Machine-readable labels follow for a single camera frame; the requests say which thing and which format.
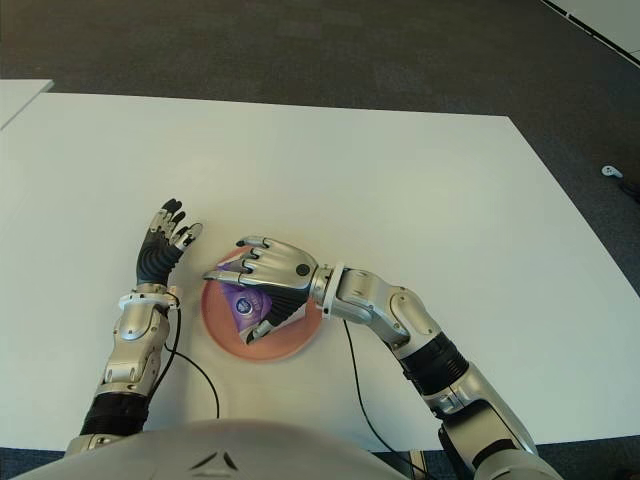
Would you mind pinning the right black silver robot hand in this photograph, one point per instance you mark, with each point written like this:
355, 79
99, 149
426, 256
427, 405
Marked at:
285, 265

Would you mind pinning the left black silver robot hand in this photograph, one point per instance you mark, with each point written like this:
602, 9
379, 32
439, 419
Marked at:
154, 257

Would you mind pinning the purple tissue paper pack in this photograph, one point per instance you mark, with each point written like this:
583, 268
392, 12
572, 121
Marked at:
245, 305

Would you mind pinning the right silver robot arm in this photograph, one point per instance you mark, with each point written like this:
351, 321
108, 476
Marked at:
400, 310

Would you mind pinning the pink round plate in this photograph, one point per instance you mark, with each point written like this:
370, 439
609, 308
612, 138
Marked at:
220, 320

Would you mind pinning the grey robot torso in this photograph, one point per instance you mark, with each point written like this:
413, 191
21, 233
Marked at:
225, 450

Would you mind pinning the white side table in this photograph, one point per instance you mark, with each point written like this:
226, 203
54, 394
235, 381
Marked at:
17, 97

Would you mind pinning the metal table leg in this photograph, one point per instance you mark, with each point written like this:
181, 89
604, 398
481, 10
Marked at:
418, 461

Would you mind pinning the white controller on floor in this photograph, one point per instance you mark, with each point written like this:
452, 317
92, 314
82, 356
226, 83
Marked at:
611, 171

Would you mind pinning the white panel with dark edge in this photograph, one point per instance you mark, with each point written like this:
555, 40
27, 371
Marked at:
605, 22

